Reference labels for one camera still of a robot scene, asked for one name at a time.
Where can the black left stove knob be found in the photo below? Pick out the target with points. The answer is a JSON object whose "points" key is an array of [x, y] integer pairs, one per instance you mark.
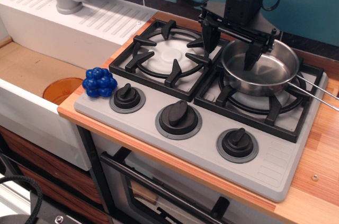
{"points": [[127, 99]]}

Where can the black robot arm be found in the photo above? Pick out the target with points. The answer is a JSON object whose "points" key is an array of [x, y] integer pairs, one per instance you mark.
{"points": [[243, 20]]}

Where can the grey toy stove top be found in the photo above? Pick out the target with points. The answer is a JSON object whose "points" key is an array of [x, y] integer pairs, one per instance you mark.
{"points": [[269, 174]]}

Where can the stainless steel pan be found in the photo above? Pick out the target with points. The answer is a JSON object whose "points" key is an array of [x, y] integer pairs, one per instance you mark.
{"points": [[270, 75]]}

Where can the black middle stove knob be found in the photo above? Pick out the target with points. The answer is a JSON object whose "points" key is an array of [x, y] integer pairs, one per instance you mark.
{"points": [[178, 121]]}

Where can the black stove knob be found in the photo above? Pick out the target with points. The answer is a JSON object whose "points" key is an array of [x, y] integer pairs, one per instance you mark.
{"points": [[127, 99], [237, 146], [178, 121]]}

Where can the wooden drawer front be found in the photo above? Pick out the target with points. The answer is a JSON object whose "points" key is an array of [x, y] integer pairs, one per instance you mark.
{"points": [[62, 183]]}

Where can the white toy sink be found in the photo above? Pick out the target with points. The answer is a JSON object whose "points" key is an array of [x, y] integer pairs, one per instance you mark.
{"points": [[40, 46]]}

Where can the orange plastic cup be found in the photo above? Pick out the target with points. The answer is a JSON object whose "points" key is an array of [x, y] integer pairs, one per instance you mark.
{"points": [[59, 90]]}

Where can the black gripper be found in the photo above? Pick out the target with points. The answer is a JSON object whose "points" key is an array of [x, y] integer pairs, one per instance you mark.
{"points": [[241, 19]]}

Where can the black left burner grate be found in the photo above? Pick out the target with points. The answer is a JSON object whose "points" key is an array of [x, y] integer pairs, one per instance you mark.
{"points": [[166, 60]]}

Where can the toy oven door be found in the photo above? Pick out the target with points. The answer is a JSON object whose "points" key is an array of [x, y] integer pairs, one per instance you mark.
{"points": [[151, 193]]}

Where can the blue toy blueberry cluster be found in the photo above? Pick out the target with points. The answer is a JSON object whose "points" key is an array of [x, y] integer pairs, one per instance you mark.
{"points": [[99, 82]]}

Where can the black oven door handle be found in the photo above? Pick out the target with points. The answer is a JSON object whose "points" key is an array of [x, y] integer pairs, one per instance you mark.
{"points": [[118, 163]]}

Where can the black burner grate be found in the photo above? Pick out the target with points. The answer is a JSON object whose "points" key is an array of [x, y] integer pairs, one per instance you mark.
{"points": [[288, 115], [166, 60]]}

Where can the black right stove knob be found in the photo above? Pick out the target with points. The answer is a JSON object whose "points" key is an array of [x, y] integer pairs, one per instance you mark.
{"points": [[237, 146]]}

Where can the black right burner grate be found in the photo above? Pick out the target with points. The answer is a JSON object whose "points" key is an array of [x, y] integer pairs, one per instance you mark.
{"points": [[288, 115]]}

